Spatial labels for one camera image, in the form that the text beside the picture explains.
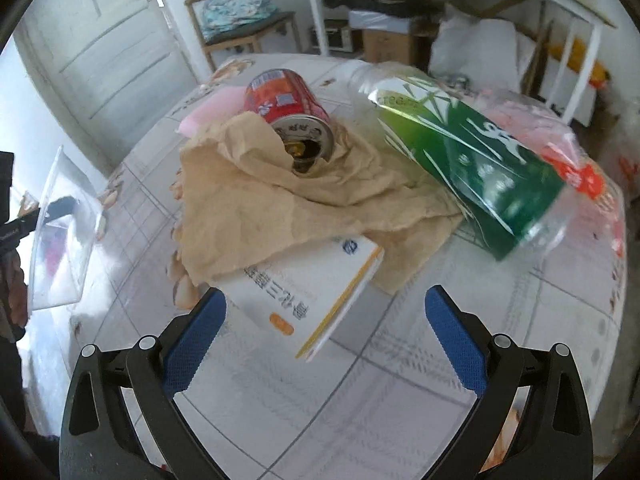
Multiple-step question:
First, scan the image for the wooden chair with cushion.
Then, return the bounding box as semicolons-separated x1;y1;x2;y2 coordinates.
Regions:
185;0;301;73

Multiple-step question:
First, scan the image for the brown cardboard box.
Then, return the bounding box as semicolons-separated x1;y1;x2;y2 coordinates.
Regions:
362;27;418;66

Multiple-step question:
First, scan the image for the clear plastic container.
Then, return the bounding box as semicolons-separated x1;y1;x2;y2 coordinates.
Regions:
27;146;108;313

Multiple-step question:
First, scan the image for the black cloth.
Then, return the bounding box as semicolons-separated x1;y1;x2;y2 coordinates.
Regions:
322;0;441;18

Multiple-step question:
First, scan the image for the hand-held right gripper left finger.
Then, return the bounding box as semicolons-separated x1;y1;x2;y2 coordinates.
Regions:
59;287;227;480

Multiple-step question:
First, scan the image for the patterned teal cloth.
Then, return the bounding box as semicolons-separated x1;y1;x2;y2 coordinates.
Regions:
200;0;278;41

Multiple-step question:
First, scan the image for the yellow bag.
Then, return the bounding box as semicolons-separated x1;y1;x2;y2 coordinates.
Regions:
550;40;611;86

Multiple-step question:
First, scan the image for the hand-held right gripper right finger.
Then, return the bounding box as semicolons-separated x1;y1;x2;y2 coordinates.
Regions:
425;284;596;480

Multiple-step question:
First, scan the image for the clear red print plastic bag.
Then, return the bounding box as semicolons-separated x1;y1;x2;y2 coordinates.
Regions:
475;87;628;261

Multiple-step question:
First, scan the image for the white medicine box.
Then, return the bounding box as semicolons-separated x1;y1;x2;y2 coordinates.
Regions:
212;234;386;363

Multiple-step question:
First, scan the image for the brown paper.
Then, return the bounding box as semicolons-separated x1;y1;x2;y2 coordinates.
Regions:
172;110;466;296

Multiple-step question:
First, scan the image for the small white appliance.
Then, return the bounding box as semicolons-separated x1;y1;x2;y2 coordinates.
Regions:
310;19;363;53

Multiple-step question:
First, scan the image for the person's left hand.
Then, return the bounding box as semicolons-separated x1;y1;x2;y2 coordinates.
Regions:
0;247;28;341

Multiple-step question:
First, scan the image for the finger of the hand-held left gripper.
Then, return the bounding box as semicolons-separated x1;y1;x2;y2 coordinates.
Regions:
12;196;78;233

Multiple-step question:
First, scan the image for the white panel door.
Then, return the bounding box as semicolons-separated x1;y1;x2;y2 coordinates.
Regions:
15;0;201;176

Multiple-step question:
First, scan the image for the red drink can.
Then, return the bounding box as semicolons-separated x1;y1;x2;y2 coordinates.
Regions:
244;69;335;176

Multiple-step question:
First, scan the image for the pink sponge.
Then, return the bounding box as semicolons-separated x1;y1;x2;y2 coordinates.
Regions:
177;85;248;136

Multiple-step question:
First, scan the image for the green label plastic bottle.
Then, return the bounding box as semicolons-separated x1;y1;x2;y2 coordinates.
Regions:
347;60;576;261

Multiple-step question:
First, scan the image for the large white plastic bag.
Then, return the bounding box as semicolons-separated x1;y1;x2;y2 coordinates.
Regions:
430;5;536;91

